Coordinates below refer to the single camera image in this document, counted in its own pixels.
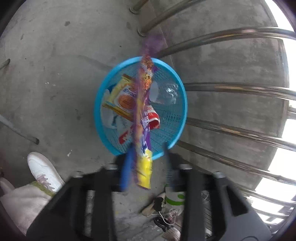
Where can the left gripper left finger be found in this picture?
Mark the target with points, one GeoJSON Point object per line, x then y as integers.
{"type": "Point", "coordinates": [63, 218]}

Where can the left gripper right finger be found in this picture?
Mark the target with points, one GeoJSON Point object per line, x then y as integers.
{"type": "Point", "coordinates": [232, 217]}

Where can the purple snack bag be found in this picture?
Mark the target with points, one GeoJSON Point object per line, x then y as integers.
{"type": "Point", "coordinates": [142, 153]}

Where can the yellow snack bag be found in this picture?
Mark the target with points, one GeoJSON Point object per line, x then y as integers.
{"type": "Point", "coordinates": [122, 99]}

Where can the red white snack bag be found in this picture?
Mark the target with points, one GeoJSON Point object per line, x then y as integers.
{"type": "Point", "coordinates": [125, 127]}

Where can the white fluffy trouser leg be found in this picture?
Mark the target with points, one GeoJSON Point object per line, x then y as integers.
{"type": "Point", "coordinates": [23, 204]}

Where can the white sneaker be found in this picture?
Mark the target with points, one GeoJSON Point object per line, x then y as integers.
{"type": "Point", "coordinates": [44, 171]}

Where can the blue plastic waste basket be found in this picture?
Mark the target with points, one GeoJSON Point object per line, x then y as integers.
{"type": "Point", "coordinates": [173, 117]}

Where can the clear Pepsi bottle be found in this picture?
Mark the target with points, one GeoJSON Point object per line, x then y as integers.
{"type": "Point", "coordinates": [163, 93]}

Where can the metal balcony railing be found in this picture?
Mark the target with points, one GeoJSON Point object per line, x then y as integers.
{"type": "Point", "coordinates": [235, 63]}

